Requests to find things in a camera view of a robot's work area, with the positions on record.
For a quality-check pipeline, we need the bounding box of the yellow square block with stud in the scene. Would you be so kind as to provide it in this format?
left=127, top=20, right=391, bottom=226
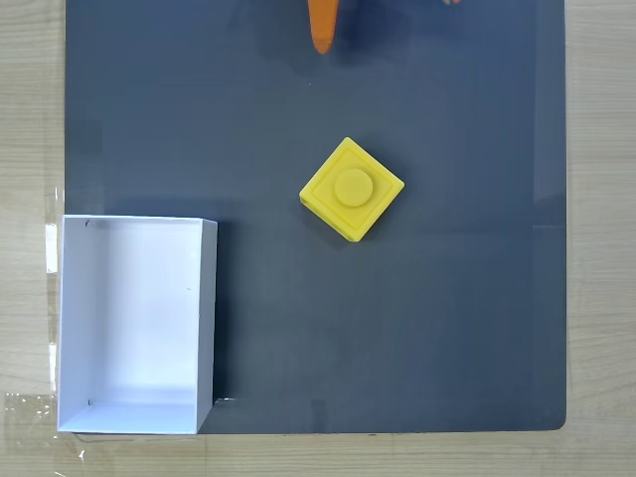
left=298, top=136, right=405, bottom=243

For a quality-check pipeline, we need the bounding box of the white open cardboard box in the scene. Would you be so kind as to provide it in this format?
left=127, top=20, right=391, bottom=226
left=56, top=214, right=219, bottom=437

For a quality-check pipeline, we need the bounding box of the dark grey textured mat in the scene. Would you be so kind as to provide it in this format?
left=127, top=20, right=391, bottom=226
left=64, top=0, right=568, bottom=436

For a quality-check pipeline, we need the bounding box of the clear tape strip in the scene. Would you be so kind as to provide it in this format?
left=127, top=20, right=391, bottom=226
left=43, top=186, right=67, bottom=275

